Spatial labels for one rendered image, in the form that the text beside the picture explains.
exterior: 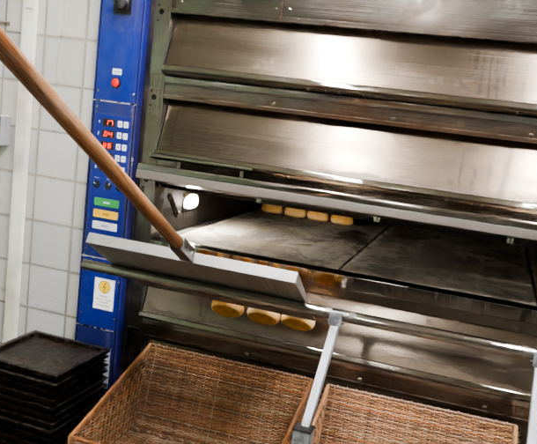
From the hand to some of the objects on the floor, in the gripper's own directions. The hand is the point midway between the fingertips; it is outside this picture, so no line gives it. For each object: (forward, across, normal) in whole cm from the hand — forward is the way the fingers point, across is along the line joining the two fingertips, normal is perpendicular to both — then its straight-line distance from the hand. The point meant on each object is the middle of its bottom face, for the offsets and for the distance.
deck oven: (+51, +43, -288) cm, 295 cm away
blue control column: (-46, +43, -288) cm, 295 cm away
